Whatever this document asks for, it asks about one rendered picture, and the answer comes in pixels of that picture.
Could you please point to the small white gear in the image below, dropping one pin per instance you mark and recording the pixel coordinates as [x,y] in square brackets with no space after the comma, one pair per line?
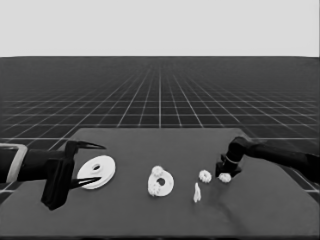
[155,171]
[225,178]
[152,191]
[202,176]

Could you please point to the large thick white disc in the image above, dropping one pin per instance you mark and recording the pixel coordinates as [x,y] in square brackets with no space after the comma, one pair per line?
[106,169]

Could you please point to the small white T-shaped piece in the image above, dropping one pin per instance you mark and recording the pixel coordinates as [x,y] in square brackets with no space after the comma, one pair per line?
[197,193]

